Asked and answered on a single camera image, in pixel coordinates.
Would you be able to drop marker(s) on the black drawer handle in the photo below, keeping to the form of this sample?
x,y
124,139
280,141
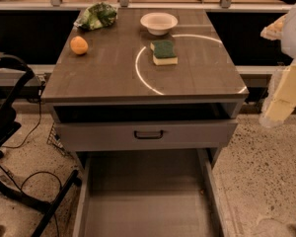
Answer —
x,y
147,135

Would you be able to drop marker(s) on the white bowl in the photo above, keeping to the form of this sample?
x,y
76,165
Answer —
x,y
158,24

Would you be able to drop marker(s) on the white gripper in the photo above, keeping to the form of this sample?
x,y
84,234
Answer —
x,y
280,101

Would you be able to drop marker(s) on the grey drawer cabinet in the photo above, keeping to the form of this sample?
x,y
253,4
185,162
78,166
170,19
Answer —
x,y
117,80

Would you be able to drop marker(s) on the open lower grey drawer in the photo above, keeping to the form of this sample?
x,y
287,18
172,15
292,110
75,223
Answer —
x,y
149,193

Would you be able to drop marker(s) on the green yellow sponge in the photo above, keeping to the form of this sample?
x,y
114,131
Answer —
x,y
163,52

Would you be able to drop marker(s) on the orange fruit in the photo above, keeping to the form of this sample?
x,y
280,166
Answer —
x,y
79,46

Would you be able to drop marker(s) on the green chip bag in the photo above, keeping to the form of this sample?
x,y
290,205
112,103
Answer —
x,y
97,16

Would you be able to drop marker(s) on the upper grey drawer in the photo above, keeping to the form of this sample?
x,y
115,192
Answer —
x,y
116,136

